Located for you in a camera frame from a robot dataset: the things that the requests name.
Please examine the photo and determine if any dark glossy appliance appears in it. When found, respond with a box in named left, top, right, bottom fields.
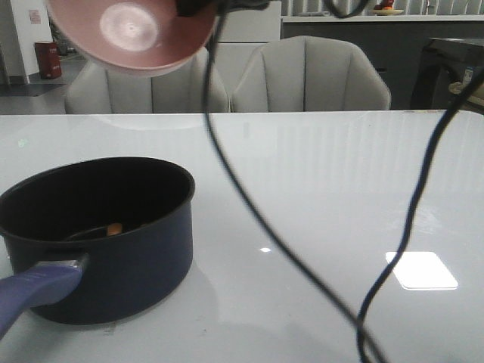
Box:
left=410, top=38, right=483, bottom=110

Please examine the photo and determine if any orange ham slice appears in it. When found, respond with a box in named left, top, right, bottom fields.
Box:
left=106, top=222, right=123, bottom=237

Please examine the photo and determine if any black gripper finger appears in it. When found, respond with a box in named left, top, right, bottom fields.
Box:
left=175, top=0, right=214, bottom=17

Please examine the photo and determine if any white cabinet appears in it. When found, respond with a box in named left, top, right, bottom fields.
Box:
left=215, top=1, right=281, bottom=95

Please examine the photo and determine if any grey chair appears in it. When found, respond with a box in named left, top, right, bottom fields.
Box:
left=64, top=48, right=209, bottom=114
left=231, top=36, right=391, bottom=113

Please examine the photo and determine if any beige cushion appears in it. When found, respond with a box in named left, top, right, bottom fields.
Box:
left=448, top=81, right=484, bottom=116

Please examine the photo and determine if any pink bowl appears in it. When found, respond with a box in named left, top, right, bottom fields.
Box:
left=45, top=1, right=217, bottom=77

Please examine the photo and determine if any paper notice on wall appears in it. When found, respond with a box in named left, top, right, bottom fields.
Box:
left=28, top=9, right=42, bottom=25

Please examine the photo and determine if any fruit plate on counter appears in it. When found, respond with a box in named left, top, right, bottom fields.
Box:
left=371, top=0, right=404, bottom=16

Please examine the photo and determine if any grey chair right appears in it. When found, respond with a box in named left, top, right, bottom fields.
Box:
left=231, top=36, right=391, bottom=113

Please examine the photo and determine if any dark blue saucepan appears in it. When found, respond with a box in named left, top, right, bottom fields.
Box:
left=1, top=157, right=195, bottom=333

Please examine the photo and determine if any red trash bin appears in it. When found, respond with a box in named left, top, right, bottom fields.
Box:
left=34, top=41, right=62, bottom=79

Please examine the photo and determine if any blue black cable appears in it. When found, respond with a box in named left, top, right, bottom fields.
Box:
left=357, top=70, right=484, bottom=363

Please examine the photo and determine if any grey chair left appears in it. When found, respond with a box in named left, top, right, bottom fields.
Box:
left=64, top=48, right=209, bottom=114

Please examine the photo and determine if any grey counter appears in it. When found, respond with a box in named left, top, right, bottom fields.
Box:
left=281, top=15, right=483, bottom=110

